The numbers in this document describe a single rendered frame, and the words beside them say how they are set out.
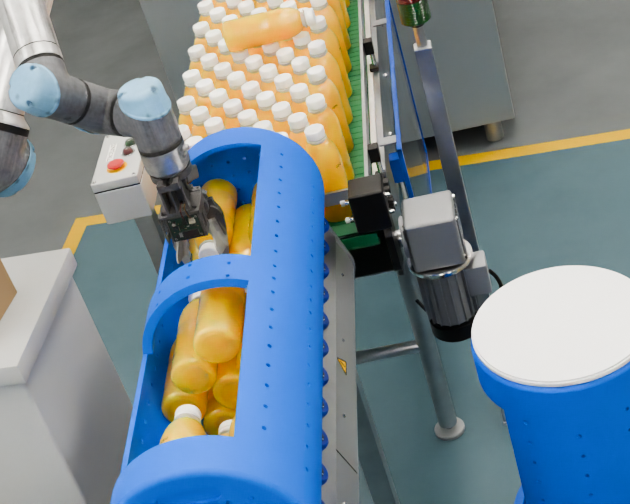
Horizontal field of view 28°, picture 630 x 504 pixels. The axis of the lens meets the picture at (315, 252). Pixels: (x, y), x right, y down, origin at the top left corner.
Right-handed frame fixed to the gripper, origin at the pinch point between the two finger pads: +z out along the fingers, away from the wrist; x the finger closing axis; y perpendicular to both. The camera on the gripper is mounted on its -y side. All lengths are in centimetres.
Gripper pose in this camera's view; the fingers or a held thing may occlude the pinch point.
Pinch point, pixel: (207, 255)
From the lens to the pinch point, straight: 219.4
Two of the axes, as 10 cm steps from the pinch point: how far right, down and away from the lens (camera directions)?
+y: -0.1, 5.8, -8.2
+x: 9.7, -2.0, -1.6
